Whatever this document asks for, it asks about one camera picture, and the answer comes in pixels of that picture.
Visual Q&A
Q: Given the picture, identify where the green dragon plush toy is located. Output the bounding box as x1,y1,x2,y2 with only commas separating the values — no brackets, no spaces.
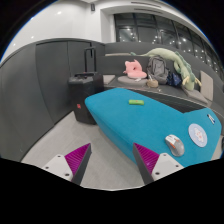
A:
129,47,203,92

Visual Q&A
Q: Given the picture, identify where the teal upholstered bench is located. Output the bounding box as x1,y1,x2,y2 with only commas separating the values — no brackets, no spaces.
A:
85,88,222,167

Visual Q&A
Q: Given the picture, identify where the grey orange computer mouse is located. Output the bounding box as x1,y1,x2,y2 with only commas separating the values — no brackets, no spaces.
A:
165,134,185,157

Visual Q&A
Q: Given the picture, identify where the small green case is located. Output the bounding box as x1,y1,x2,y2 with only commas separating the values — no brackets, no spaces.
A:
129,100,144,105

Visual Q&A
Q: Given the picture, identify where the black rolling suitcase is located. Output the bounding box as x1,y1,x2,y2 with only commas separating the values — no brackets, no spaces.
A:
68,47,104,125

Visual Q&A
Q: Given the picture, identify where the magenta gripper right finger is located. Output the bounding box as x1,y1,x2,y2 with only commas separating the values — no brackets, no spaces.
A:
133,143,183,185

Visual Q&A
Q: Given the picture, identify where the round light blue mouse pad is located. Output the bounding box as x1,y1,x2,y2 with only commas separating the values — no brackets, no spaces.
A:
188,123,208,148

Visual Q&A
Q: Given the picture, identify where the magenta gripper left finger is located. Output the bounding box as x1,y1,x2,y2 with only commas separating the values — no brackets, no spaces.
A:
42,143,91,185

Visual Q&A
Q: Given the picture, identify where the pink plush toy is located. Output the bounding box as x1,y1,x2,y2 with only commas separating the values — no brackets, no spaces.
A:
123,60,147,79

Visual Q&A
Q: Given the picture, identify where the small white black object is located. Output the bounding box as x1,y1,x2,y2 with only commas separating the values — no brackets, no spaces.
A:
207,114,215,124

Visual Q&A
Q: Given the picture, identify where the dark blue bag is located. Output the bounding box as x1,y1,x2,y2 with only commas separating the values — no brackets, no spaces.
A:
167,73,182,87

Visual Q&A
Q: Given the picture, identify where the beige round pouch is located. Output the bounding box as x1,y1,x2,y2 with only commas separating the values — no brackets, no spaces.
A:
147,79,158,88

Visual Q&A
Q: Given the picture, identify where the grey backpack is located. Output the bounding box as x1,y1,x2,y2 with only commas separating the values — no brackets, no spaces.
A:
147,55,169,84

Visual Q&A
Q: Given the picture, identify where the grey square cushion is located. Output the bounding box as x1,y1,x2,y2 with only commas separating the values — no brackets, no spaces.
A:
200,71,213,101

